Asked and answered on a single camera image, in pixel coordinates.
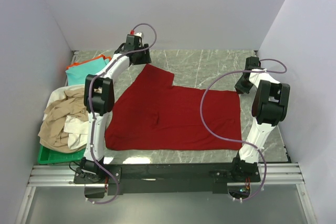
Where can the folded orange t shirt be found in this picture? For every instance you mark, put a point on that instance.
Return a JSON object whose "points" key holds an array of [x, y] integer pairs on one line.
{"points": [[101, 56]]}

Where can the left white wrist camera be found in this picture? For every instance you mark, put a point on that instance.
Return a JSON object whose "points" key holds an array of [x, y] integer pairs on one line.
{"points": [[135, 33]]}

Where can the red t shirt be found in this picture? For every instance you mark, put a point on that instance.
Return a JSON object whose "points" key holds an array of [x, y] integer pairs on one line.
{"points": [[154, 114]]}

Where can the aluminium rail frame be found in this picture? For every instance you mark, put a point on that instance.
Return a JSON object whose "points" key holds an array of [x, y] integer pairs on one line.
{"points": [[274, 174]]}

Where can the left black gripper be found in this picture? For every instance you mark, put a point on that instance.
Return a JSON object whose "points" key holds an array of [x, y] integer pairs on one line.
{"points": [[143, 57]]}

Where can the beige t shirt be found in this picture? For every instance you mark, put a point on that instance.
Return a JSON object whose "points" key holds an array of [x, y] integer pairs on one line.
{"points": [[57, 124]]}

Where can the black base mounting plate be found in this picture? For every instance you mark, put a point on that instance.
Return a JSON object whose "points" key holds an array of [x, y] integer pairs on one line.
{"points": [[113, 186]]}

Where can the green plastic tray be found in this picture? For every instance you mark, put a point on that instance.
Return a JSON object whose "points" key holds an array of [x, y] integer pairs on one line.
{"points": [[47, 156]]}

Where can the folded teal t shirt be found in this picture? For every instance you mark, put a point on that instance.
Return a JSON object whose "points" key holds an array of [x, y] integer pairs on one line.
{"points": [[77, 75]]}

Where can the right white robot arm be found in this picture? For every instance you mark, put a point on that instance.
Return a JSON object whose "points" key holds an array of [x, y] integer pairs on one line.
{"points": [[268, 109]]}

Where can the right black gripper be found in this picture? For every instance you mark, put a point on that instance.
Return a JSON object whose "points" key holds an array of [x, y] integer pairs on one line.
{"points": [[242, 86]]}

